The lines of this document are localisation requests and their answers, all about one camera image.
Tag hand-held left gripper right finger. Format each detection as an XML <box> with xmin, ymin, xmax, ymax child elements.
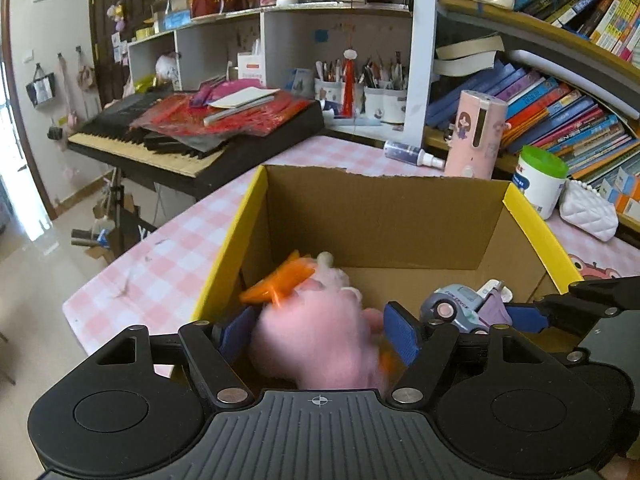
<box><xmin>384</xmin><ymin>301</ymin><xmax>556</xmax><ymax>407</ymax></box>

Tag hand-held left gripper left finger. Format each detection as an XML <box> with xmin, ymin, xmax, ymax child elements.
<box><xmin>94</xmin><ymin>304</ymin><xmax>262</xmax><ymax>409</ymax></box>

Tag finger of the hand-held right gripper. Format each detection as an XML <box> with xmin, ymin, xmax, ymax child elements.
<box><xmin>504</xmin><ymin>295</ymin><xmax>627</xmax><ymax>335</ymax></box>
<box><xmin>568</xmin><ymin>275</ymin><xmax>640</xmax><ymax>312</ymax></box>

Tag grey toy car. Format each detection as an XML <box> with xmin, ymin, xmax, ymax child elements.
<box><xmin>419</xmin><ymin>280</ymin><xmax>513</xmax><ymax>335</ymax></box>

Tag small pink plush duck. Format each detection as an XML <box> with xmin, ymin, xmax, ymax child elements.
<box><xmin>239</xmin><ymin>250</ymin><xmax>401</xmax><ymax>391</ymax></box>

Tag yellow cardboard box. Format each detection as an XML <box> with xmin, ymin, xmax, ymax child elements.
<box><xmin>191</xmin><ymin>164</ymin><xmax>598</xmax><ymax>392</ymax></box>

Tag white quilted purse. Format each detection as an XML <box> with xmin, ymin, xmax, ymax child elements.
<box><xmin>559</xmin><ymin>180</ymin><xmax>620</xmax><ymax>242</ymax></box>

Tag stack of small orange boxes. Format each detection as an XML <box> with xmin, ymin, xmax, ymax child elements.
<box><xmin>597</xmin><ymin>165</ymin><xmax>640</xmax><ymax>217</ymax></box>

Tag white jar green lid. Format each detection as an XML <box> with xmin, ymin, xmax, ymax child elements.
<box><xmin>512</xmin><ymin>146</ymin><xmax>570</xmax><ymax>220</ymax></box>

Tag keyboard stand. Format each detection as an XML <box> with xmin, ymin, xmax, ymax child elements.
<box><xmin>70</xmin><ymin>167</ymin><xmax>161</xmax><ymax>261</ymax></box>

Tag small spray bottle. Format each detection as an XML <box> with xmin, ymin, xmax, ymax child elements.
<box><xmin>383</xmin><ymin>140</ymin><xmax>446</xmax><ymax>170</ymax></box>

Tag row of colourful books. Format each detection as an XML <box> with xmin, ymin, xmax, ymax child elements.
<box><xmin>425</xmin><ymin>62</ymin><xmax>640</xmax><ymax>186</ymax></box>

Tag pink cylindrical humidifier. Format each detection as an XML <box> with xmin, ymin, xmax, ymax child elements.
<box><xmin>444</xmin><ymin>90</ymin><xmax>508</xmax><ymax>181</ymax></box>

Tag black electronic keyboard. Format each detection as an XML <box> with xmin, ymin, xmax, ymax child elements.
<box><xmin>66</xmin><ymin>92</ymin><xmax>326</xmax><ymax>197</ymax></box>

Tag pile of red paper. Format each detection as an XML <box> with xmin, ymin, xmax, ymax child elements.
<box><xmin>132</xmin><ymin>87</ymin><xmax>313</xmax><ymax>140</ymax></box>

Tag white pen cup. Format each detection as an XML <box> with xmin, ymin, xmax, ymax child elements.
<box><xmin>314</xmin><ymin>77</ymin><xmax>346</xmax><ymax>112</ymax></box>
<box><xmin>382</xmin><ymin>87</ymin><xmax>408</xmax><ymax>124</ymax></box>
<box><xmin>364</xmin><ymin>85</ymin><xmax>386</xmax><ymax>118</ymax></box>

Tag red tassel ornament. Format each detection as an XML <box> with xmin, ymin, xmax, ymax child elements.
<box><xmin>341</xmin><ymin>49</ymin><xmax>358</xmax><ymax>117</ymax></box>

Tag white paper bag red label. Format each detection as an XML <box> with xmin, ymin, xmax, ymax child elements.
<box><xmin>236</xmin><ymin>40</ymin><xmax>266</xmax><ymax>88</ymax></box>

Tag thick open books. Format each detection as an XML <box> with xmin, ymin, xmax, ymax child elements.
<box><xmin>434</xmin><ymin>35</ymin><xmax>506</xmax><ymax>77</ymax></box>

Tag white bookcase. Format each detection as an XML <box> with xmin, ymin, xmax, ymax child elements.
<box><xmin>404</xmin><ymin>0</ymin><xmax>640</xmax><ymax>241</ymax></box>

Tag white plastic bag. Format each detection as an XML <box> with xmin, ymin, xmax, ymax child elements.
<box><xmin>155</xmin><ymin>52</ymin><xmax>181</xmax><ymax>82</ymax></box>

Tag white cubby shelf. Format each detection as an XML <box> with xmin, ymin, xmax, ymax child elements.
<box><xmin>127</xmin><ymin>2</ymin><xmax>416</xmax><ymax>133</ymax></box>

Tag row of shelf books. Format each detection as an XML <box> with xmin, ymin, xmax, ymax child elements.
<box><xmin>512</xmin><ymin>0</ymin><xmax>640</xmax><ymax>67</ymax></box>

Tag hanging tote bag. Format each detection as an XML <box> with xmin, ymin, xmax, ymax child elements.
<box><xmin>25</xmin><ymin>62</ymin><xmax>56</xmax><ymax>109</ymax></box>

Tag dark wooden door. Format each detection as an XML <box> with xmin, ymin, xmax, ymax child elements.
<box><xmin>90</xmin><ymin>0</ymin><xmax>173</xmax><ymax>108</ymax></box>

